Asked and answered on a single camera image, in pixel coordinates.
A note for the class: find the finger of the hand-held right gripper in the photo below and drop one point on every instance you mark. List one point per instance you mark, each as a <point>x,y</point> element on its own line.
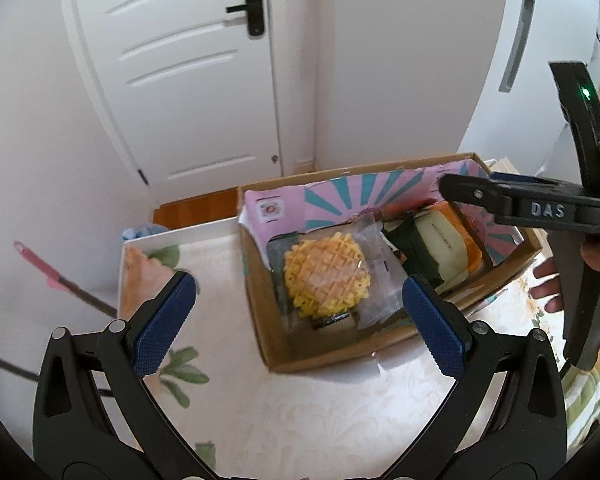
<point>480,197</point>
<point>525,181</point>

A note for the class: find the floral table cloth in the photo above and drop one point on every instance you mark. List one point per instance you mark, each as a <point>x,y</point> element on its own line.
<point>290,420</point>

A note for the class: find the cream snack packet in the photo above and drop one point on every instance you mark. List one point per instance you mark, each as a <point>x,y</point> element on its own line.
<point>442,245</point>

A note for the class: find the green striped cloth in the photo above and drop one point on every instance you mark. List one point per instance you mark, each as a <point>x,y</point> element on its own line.
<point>582,400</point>

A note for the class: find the pink printed cardboard box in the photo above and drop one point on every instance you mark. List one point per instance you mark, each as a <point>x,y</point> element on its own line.
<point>275,320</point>

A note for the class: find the dark green snack packet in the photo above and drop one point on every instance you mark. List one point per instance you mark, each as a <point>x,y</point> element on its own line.
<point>410,250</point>

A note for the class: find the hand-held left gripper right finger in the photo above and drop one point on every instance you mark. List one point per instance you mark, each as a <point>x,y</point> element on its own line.
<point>432,327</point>

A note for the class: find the orange snack packet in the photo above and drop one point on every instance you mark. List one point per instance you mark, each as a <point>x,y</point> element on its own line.
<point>467,230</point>

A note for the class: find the white panel door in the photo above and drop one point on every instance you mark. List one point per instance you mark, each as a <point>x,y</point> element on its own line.
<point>180,85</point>

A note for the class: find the light blue plastic bag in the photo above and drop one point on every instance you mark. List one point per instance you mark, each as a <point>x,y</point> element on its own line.
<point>142,233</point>

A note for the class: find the person's right hand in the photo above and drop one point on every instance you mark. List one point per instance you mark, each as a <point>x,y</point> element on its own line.
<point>547,285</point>

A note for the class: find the translucent white snack packet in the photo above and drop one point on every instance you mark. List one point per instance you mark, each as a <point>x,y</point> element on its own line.
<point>385,285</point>

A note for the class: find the white cabinet door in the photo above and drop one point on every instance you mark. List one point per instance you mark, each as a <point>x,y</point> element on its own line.
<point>545,35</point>

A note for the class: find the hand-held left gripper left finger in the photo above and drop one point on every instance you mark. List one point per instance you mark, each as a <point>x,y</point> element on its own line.
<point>165,325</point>

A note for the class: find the yellow waffle packet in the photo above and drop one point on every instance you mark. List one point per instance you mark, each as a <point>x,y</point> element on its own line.
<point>325,275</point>

